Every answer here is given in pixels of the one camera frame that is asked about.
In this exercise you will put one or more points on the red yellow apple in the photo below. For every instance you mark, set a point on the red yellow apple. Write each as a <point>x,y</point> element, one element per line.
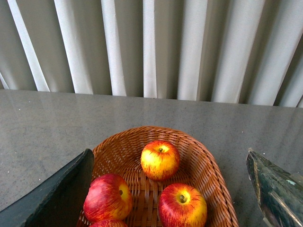
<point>109,197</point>
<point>181,205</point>

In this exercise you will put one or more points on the left orange wicker basket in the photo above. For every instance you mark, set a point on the left orange wicker basket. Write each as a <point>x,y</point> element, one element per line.
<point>121,153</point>

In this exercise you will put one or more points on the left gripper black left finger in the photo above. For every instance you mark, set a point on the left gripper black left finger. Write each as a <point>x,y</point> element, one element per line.
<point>57,201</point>

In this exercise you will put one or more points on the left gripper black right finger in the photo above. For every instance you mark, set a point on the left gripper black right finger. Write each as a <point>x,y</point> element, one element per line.
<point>279,193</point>

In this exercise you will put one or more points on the white pleated curtain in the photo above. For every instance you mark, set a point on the white pleated curtain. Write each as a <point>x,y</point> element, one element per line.
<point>228,51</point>

